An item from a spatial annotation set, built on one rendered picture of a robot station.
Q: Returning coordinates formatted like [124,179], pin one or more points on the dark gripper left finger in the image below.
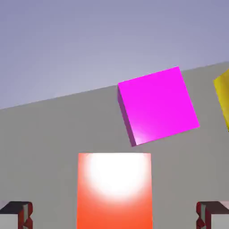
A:
[16,209]

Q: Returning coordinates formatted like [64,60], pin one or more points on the large yellow box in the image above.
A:
[223,96]

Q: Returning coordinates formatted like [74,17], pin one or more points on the small orange cube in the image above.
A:
[114,205]

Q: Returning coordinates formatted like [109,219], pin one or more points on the large magenta box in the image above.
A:
[157,105]

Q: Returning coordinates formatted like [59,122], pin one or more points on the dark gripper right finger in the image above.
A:
[212,209]

